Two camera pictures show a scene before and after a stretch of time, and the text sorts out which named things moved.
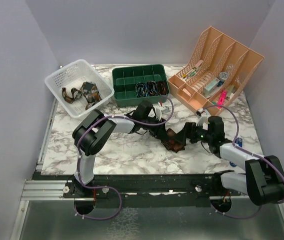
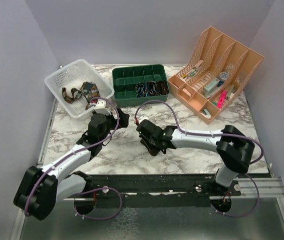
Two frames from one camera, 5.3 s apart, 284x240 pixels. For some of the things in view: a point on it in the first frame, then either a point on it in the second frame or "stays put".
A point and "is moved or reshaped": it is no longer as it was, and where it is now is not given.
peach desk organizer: [218, 70] stays put
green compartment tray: [133, 85] stays put
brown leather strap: [172, 144] is moved or reshaped
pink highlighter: [222, 98] stays put
